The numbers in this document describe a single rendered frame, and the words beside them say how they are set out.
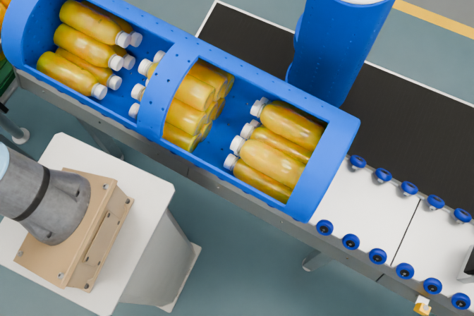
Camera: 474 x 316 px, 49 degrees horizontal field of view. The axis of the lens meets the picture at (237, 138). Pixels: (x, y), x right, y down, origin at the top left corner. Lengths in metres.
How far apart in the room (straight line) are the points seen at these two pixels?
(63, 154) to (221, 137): 0.42
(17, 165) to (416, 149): 1.77
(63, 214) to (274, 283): 1.42
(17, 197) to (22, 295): 1.49
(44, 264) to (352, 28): 1.10
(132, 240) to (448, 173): 1.57
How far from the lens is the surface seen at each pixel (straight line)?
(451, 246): 1.52
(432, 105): 2.50
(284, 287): 2.34
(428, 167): 2.40
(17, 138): 2.61
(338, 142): 1.17
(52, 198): 1.05
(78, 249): 1.04
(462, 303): 1.46
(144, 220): 1.21
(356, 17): 1.63
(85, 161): 1.27
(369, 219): 1.46
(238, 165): 1.30
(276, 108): 1.28
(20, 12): 1.39
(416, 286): 1.48
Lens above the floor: 2.32
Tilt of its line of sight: 72 degrees down
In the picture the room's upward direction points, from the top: straight up
